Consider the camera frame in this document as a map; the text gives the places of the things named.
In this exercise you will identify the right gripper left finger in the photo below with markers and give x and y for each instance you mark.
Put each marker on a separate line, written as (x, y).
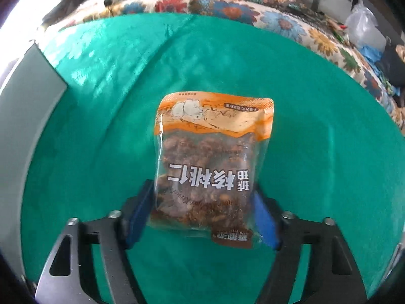
(88, 262)

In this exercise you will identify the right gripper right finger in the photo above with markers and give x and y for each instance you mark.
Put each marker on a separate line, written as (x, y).
(332, 274)

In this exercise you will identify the orange walnut snack bag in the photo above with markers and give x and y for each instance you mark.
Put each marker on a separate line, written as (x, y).
(210, 147)

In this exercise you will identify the green satin tablecloth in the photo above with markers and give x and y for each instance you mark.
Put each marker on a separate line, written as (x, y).
(334, 152)

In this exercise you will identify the black cloth bag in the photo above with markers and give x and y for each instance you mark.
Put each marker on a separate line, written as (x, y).
(392, 66)

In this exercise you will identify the blue plastic bag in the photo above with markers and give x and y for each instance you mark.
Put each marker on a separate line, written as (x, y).
(371, 54)

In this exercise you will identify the clear plastic bag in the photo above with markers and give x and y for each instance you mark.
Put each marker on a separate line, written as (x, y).
(362, 27)

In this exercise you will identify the floral sofa cover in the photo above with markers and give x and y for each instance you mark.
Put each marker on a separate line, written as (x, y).
(313, 30)

